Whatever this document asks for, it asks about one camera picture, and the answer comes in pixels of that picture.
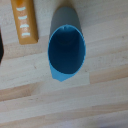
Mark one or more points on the black rounded object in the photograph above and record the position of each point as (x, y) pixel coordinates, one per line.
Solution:
(1, 48)

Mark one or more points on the bright blue vase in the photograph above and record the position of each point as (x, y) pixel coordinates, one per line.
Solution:
(66, 53)

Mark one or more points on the yellow rectangular block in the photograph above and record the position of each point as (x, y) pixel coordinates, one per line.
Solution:
(25, 20)

